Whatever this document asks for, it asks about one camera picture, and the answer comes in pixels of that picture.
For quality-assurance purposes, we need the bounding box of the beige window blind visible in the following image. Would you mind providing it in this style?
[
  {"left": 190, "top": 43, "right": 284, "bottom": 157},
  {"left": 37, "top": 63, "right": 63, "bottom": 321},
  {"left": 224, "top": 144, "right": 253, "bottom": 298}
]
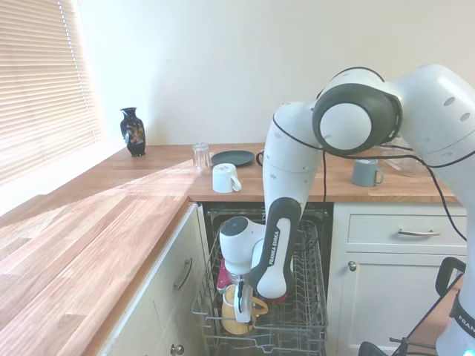
[{"left": 0, "top": 0, "right": 103, "bottom": 186}]

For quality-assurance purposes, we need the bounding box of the black camera stand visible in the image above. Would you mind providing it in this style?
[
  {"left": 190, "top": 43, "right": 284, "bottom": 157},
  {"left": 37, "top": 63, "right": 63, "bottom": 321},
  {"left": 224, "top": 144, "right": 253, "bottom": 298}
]
[{"left": 358, "top": 256, "right": 468, "bottom": 356}]

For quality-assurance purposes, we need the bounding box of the grey wire dishwasher rack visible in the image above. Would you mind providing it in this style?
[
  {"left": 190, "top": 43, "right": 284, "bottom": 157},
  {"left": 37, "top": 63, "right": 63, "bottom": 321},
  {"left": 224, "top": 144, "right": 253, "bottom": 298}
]
[{"left": 191, "top": 218, "right": 331, "bottom": 356}]

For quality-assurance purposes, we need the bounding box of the dark round plate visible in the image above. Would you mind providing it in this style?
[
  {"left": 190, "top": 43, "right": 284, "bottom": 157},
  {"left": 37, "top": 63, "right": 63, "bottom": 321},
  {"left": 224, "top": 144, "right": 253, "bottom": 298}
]
[{"left": 210, "top": 149, "right": 256, "bottom": 168}]

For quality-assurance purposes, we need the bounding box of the yellow ceramic mug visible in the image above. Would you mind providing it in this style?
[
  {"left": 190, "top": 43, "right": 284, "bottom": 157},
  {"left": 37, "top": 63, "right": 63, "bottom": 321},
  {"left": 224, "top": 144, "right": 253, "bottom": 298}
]
[{"left": 220, "top": 284, "right": 269, "bottom": 335}]

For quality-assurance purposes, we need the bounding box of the metal drawer handle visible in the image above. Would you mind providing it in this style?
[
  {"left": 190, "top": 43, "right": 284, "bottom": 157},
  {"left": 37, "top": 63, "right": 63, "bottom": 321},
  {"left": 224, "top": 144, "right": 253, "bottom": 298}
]
[
  {"left": 173, "top": 257, "right": 194, "bottom": 291},
  {"left": 398, "top": 228, "right": 442, "bottom": 237}
]

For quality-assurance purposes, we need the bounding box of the white cabinet under window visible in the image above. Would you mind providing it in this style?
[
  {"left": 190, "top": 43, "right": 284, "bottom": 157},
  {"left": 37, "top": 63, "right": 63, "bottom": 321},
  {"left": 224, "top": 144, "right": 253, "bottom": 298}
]
[{"left": 98, "top": 203, "right": 211, "bottom": 356}]

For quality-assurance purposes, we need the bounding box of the grey ceramic mug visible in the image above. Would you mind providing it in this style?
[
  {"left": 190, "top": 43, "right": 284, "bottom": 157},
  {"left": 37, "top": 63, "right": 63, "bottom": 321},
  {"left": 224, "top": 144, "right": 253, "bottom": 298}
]
[{"left": 350, "top": 158, "right": 385, "bottom": 188}]

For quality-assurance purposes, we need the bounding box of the clear open container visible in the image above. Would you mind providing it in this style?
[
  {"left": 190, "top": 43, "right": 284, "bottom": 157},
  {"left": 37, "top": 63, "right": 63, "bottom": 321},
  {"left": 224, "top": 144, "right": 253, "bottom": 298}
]
[{"left": 381, "top": 150, "right": 433, "bottom": 179}]

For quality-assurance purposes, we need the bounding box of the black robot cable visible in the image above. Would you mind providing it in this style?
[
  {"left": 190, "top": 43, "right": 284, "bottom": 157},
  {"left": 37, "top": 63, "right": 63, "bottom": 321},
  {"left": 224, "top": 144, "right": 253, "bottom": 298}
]
[{"left": 272, "top": 66, "right": 468, "bottom": 242}]

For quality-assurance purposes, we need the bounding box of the built-in dishwasher tub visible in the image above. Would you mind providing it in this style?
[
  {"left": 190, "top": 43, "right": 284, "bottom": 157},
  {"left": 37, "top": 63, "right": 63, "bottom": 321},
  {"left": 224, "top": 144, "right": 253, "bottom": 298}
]
[{"left": 196, "top": 202, "right": 335, "bottom": 356}]

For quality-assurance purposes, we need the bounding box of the white ceramic mug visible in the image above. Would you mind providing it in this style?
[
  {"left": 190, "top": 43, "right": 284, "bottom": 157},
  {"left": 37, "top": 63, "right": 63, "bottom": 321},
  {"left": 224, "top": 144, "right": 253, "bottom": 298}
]
[{"left": 212, "top": 162, "right": 243, "bottom": 194}]

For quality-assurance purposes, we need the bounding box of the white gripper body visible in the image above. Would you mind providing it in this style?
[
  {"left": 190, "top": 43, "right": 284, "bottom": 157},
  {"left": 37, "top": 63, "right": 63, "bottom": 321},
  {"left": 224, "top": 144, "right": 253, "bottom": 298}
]
[{"left": 233, "top": 280, "right": 255, "bottom": 324}]

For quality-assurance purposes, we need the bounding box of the clear glass tumbler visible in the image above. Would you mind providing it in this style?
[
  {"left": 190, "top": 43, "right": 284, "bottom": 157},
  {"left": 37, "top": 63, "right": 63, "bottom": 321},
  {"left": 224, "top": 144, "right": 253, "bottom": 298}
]
[{"left": 191, "top": 142, "right": 212, "bottom": 171}]

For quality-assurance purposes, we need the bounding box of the dark blue painted vase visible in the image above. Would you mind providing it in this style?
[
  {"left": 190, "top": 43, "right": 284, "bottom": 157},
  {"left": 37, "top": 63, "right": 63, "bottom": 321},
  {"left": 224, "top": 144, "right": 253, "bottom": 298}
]
[{"left": 119, "top": 107, "right": 147, "bottom": 158}]

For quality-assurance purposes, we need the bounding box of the white cabinet beside dishwasher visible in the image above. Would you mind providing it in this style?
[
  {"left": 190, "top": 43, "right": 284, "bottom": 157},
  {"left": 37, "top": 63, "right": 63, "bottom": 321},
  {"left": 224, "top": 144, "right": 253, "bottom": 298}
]
[{"left": 326, "top": 202, "right": 468, "bottom": 356}]

